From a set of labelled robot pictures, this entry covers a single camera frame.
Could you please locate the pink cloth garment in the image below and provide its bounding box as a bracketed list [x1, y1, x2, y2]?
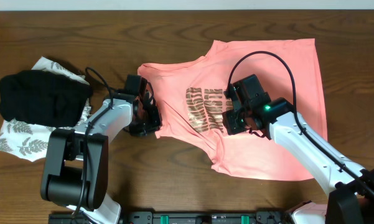
[138, 39, 327, 181]

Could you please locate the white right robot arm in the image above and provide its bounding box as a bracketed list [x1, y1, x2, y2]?
[223, 75, 374, 223]

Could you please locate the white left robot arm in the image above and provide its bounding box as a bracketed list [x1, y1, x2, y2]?
[40, 75, 162, 223]

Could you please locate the black folded garment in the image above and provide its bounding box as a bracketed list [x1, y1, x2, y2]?
[0, 70, 93, 128]

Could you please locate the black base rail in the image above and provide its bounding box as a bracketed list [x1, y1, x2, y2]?
[48, 211, 294, 224]

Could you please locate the white fern-print drawstring bag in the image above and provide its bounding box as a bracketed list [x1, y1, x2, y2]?
[0, 57, 88, 162]

